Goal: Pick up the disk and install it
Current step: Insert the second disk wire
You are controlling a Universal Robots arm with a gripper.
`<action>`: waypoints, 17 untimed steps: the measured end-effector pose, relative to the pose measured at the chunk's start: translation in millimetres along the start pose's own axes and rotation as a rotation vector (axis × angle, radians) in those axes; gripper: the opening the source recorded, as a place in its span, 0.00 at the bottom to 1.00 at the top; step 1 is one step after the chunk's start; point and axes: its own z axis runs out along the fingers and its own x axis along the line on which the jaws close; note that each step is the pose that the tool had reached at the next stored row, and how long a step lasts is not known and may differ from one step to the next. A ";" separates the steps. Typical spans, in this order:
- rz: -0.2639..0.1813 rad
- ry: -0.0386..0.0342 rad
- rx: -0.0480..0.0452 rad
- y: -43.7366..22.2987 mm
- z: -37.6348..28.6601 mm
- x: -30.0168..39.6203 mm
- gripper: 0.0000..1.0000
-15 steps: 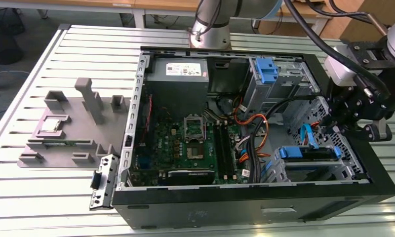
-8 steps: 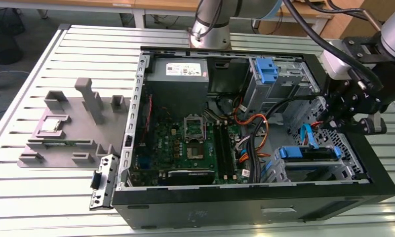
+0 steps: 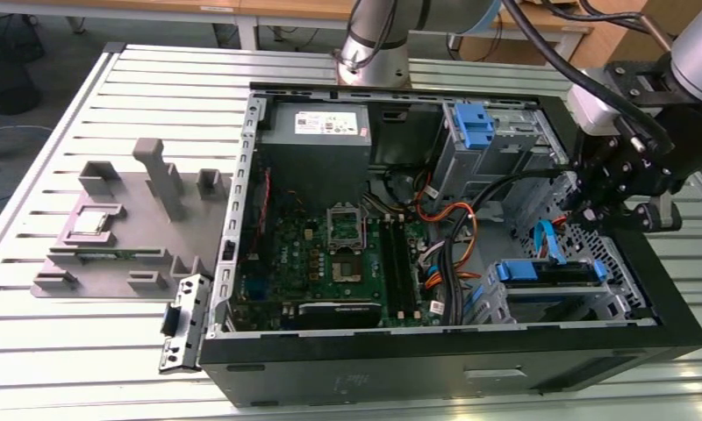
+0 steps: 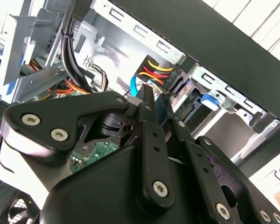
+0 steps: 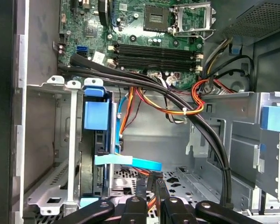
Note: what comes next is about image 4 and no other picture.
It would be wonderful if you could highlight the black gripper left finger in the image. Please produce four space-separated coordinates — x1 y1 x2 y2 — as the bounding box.
0 85 175 210

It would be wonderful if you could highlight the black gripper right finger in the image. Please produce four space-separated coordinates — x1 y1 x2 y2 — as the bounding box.
162 93 280 224

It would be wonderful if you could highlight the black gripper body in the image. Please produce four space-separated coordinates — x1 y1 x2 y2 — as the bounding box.
38 140 248 224

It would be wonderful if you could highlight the hard disk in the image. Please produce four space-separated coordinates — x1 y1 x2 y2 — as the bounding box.
170 77 221 123

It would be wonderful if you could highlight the blue data wire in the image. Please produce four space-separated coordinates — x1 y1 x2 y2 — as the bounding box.
130 75 168 126

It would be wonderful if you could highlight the disk power wire black connector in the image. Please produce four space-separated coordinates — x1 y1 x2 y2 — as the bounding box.
134 55 186 91

